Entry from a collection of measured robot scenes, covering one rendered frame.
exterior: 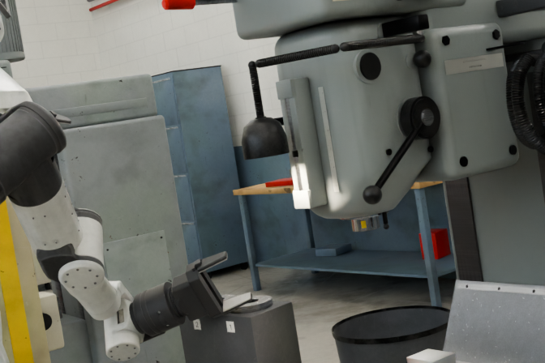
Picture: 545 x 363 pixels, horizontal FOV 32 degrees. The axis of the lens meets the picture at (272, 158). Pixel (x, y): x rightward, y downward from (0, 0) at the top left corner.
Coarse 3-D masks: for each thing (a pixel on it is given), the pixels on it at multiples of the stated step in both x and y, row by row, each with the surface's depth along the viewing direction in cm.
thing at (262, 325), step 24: (240, 312) 182; (264, 312) 181; (288, 312) 185; (192, 336) 191; (216, 336) 186; (240, 336) 181; (264, 336) 180; (288, 336) 185; (192, 360) 192; (216, 360) 187; (240, 360) 182; (264, 360) 180; (288, 360) 184
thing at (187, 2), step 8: (168, 0) 149; (176, 0) 150; (184, 0) 150; (192, 0) 151; (200, 0) 153; (208, 0) 154; (216, 0) 155; (224, 0) 156; (232, 0) 157; (168, 8) 149; (176, 8) 150; (184, 8) 151; (192, 8) 152
